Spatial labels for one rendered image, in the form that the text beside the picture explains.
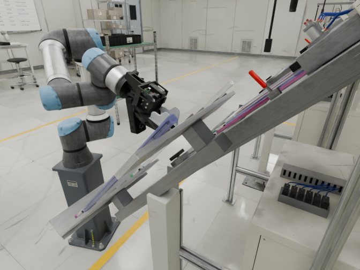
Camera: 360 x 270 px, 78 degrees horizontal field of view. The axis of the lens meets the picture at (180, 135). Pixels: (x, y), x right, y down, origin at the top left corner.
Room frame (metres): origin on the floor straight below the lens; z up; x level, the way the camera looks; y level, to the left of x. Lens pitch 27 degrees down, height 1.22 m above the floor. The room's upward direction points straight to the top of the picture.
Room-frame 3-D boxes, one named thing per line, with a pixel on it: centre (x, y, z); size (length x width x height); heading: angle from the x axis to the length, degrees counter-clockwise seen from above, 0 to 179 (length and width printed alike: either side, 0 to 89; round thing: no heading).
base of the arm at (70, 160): (1.01, 0.55, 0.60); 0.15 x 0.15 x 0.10
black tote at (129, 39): (3.18, 0.76, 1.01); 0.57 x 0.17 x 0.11; 148
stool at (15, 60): (4.62, 3.22, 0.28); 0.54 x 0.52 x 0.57; 81
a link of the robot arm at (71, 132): (1.01, 0.54, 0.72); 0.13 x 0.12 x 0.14; 118
